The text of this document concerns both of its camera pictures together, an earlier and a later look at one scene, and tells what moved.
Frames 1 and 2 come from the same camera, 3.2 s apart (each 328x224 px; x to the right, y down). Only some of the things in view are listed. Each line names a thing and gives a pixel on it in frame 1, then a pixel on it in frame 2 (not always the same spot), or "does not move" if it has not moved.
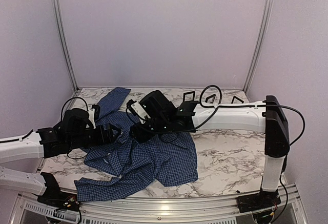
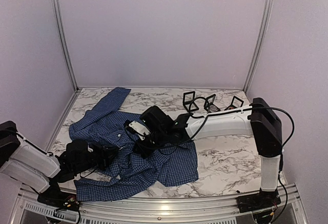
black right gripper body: (145, 135) → (158, 138)
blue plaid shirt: (134, 166) does not move
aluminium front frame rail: (208, 210) does not move
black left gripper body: (99, 141) → (99, 160)
